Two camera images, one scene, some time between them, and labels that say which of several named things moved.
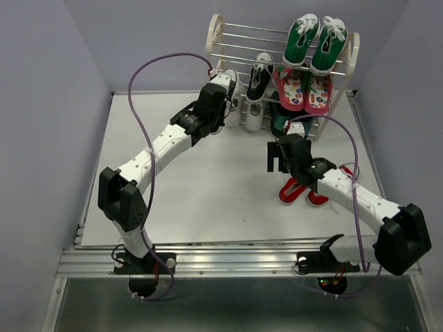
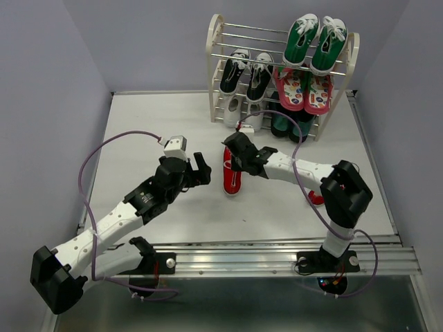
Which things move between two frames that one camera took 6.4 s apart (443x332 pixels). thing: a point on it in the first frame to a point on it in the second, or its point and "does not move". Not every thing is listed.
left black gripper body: (219, 116) to (189, 180)
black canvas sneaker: (232, 96) to (233, 71)
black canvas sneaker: (262, 70) does not move
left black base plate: (127, 263) does not move
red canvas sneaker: (291, 190) to (232, 179)
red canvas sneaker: (316, 200) does not move
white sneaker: (232, 115) does not move
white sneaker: (253, 120) does not move
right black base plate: (322, 262) does not move
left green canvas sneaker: (300, 35) does not move
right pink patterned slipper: (319, 96) does not move
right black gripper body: (290, 169) to (237, 164)
